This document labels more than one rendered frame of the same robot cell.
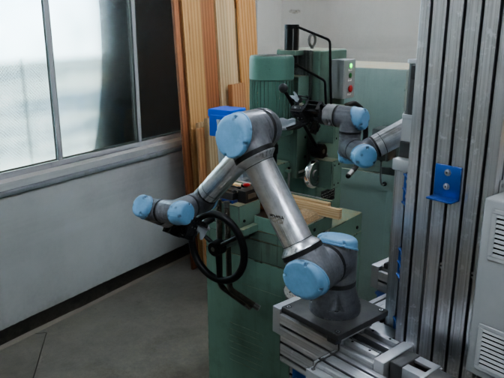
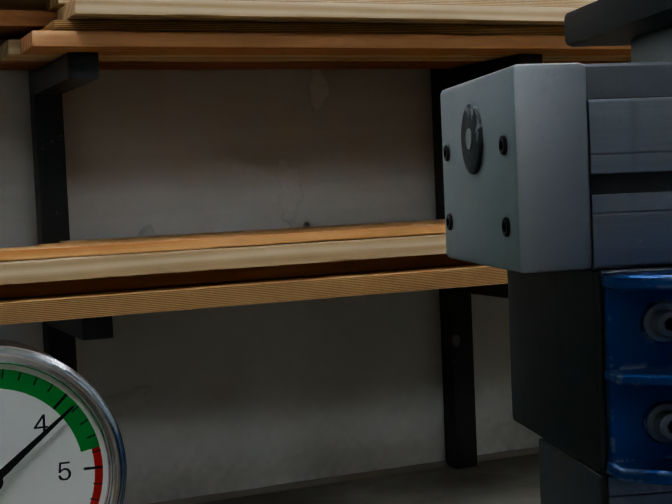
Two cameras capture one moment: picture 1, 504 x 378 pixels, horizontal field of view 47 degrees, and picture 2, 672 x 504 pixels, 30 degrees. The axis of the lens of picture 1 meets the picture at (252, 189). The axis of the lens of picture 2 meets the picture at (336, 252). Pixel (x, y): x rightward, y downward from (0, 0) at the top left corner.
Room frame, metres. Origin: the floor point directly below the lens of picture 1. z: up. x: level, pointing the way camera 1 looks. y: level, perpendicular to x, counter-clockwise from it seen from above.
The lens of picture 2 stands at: (1.76, 0.06, 0.72)
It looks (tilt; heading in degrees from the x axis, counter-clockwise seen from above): 3 degrees down; 302
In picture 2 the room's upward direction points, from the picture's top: 2 degrees counter-clockwise
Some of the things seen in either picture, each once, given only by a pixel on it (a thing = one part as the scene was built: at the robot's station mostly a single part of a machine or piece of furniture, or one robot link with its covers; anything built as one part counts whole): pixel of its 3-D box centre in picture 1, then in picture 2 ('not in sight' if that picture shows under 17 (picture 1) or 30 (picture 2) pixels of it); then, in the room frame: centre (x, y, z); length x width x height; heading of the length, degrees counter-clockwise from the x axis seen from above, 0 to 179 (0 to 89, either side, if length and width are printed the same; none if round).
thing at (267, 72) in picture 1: (271, 94); not in sight; (2.32, -0.08, 1.35); 0.18 x 0.18 x 0.31
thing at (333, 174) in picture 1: (326, 172); not in sight; (2.37, -0.32, 1.02); 0.09 x 0.07 x 0.12; 52
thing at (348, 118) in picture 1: (351, 118); not in sight; (1.97, -0.34, 1.31); 0.11 x 0.08 x 0.09; 52
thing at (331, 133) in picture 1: (331, 123); not in sight; (2.39, -0.33, 1.23); 0.09 x 0.08 x 0.15; 142
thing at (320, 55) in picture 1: (309, 131); not in sight; (2.55, -0.25, 1.16); 0.22 x 0.22 x 0.72; 52
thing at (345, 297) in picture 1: (335, 292); not in sight; (1.55, -0.24, 0.87); 0.15 x 0.15 x 0.10
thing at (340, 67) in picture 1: (343, 78); not in sight; (2.48, -0.39, 1.40); 0.10 x 0.06 x 0.16; 142
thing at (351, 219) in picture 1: (286, 228); not in sight; (2.42, -0.15, 0.76); 0.57 x 0.45 x 0.09; 142
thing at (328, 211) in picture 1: (281, 201); not in sight; (2.28, -0.12, 0.92); 0.55 x 0.02 x 0.04; 52
